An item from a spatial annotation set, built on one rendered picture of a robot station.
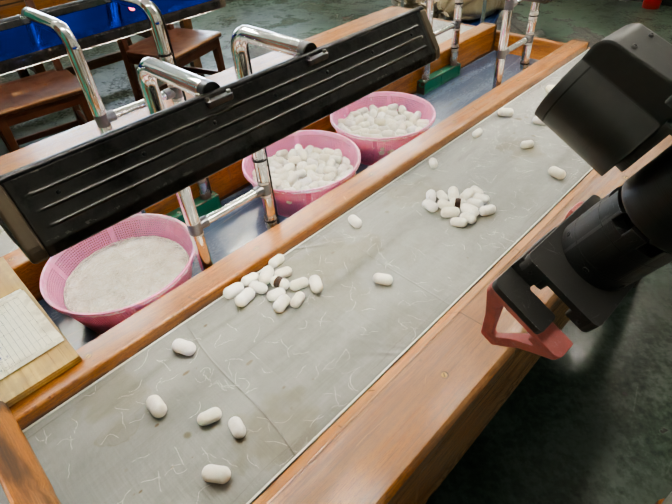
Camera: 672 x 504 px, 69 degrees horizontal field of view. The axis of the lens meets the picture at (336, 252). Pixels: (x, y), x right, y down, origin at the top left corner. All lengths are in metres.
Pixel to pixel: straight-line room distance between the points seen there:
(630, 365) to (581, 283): 1.44
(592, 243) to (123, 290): 0.77
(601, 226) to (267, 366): 0.51
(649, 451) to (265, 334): 1.18
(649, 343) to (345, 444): 1.41
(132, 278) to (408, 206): 0.54
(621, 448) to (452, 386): 1.00
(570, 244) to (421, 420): 0.34
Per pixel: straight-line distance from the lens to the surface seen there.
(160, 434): 0.71
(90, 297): 0.95
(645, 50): 0.33
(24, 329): 0.88
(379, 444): 0.62
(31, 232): 0.51
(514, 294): 0.36
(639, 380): 1.78
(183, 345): 0.76
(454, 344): 0.71
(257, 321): 0.79
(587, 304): 0.37
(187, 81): 0.60
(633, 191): 0.34
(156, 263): 0.97
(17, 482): 0.63
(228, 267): 0.85
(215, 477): 0.64
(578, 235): 0.37
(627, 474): 1.59
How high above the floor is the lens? 1.32
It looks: 41 degrees down
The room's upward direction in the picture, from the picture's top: 5 degrees counter-clockwise
